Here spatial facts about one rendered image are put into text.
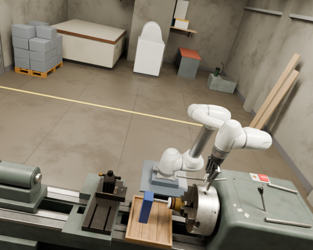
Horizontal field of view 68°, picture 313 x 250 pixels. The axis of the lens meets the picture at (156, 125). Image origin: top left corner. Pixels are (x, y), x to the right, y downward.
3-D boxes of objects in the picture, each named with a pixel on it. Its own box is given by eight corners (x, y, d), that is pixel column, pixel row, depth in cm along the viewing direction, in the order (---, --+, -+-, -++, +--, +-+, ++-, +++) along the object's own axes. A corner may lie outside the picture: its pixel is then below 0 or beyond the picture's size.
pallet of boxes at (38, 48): (37, 60, 639) (35, 20, 588) (62, 65, 644) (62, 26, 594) (15, 72, 545) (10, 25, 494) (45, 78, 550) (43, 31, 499)
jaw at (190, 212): (197, 208, 151) (200, 221, 140) (195, 214, 153) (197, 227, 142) (181, 205, 151) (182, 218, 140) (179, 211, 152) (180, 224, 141)
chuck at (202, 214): (195, 203, 177) (209, 175, 159) (199, 244, 151) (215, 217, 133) (184, 201, 177) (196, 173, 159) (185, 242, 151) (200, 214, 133)
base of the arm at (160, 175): (152, 164, 228) (153, 160, 226) (174, 168, 230) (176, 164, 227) (151, 177, 213) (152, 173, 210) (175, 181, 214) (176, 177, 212)
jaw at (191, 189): (195, 202, 158) (198, 184, 160) (197, 203, 153) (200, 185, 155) (179, 199, 158) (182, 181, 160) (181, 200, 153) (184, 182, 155)
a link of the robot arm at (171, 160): (157, 162, 224) (162, 144, 214) (176, 164, 228) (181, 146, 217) (159, 174, 210) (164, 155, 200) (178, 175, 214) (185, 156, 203)
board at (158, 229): (170, 205, 181) (172, 201, 179) (170, 249, 149) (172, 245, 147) (132, 198, 179) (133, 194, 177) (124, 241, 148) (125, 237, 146)
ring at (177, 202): (185, 195, 157) (171, 192, 156) (186, 206, 148) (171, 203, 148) (181, 205, 161) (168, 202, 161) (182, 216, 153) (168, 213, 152)
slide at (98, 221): (122, 185, 180) (123, 181, 178) (110, 235, 143) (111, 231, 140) (100, 181, 179) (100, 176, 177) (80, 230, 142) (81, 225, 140)
